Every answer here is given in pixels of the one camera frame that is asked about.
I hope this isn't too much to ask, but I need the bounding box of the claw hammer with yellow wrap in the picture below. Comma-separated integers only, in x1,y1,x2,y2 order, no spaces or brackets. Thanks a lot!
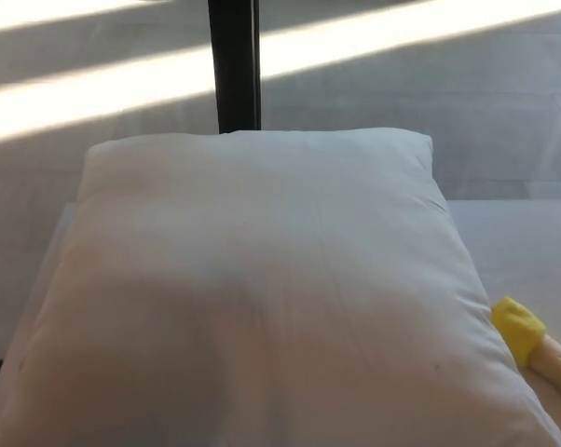
489,294,561,407

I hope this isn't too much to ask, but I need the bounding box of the black vertical post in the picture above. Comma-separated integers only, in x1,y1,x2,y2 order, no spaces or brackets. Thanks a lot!
207,0,264,135

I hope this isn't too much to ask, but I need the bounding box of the white square pillow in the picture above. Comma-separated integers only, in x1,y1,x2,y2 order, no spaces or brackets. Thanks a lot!
3,129,561,447

